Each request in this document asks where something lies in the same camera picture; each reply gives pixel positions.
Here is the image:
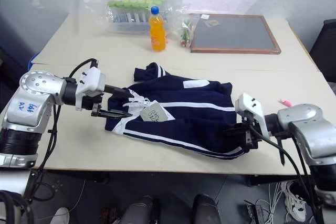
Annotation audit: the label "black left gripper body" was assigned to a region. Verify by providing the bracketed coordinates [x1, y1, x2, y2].
[82, 91, 104, 118]

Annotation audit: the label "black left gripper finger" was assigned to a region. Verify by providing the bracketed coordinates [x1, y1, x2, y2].
[98, 109, 133, 118]
[103, 84, 135, 102]

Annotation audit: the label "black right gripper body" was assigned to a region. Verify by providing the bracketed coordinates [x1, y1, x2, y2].
[241, 115, 260, 150]

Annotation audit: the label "navy jacket with white stripes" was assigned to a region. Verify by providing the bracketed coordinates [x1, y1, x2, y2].
[104, 62, 254, 162]

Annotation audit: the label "grey-green hang tag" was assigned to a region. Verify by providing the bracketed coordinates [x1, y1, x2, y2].
[140, 102, 169, 123]

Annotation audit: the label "orange soda bottle blue cap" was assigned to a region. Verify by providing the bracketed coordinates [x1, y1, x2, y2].
[149, 6, 169, 51]

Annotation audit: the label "black power strip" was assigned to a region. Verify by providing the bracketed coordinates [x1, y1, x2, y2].
[245, 200, 267, 224]

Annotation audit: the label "white sneaker with dark accents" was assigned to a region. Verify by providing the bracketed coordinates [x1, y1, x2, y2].
[280, 181, 308, 222]

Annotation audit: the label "dark rounded shape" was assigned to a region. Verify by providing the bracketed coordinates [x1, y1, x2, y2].
[122, 195, 161, 224]
[192, 194, 222, 224]

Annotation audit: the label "green-capped tube box in bag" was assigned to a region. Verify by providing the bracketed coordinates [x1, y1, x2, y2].
[101, 0, 182, 36]

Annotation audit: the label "clear bag of coloured pieces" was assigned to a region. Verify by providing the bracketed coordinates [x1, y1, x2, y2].
[174, 11, 201, 49]

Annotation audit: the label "wood-framed blackboard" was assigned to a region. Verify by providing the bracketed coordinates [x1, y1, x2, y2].
[189, 13, 282, 55]

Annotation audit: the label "small clear packet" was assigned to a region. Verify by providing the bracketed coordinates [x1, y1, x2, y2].
[201, 14, 220, 28]

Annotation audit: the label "plain white shoe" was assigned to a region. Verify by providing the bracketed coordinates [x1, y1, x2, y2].
[49, 207, 70, 224]

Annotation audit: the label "black office chair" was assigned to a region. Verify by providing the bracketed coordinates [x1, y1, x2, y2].
[309, 18, 336, 83]

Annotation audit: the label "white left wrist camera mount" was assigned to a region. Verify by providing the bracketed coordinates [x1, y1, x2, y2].
[75, 67, 107, 111]

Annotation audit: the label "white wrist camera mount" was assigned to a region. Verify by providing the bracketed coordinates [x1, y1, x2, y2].
[75, 67, 107, 111]
[234, 92, 271, 141]

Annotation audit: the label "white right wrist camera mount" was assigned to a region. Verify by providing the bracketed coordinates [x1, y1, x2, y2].
[234, 92, 271, 141]

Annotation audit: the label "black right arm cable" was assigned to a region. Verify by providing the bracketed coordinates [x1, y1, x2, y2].
[246, 122, 326, 224]

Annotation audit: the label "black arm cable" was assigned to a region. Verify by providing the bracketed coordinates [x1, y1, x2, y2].
[246, 122, 326, 224]
[31, 58, 99, 176]

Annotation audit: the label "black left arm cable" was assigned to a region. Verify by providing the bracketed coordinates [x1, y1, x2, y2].
[31, 58, 99, 176]

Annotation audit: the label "white floor cables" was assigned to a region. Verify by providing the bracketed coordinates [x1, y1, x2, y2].
[267, 181, 286, 224]

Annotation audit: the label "black table frame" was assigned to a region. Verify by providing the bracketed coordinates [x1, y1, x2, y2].
[30, 168, 317, 188]

